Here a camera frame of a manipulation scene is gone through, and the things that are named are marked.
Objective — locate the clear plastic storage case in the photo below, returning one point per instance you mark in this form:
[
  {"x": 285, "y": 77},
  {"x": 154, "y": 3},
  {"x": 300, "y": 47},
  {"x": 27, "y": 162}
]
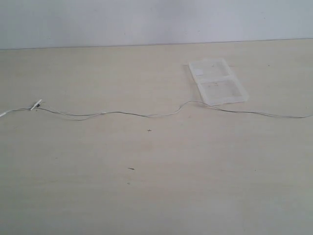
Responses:
[{"x": 216, "y": 82}]

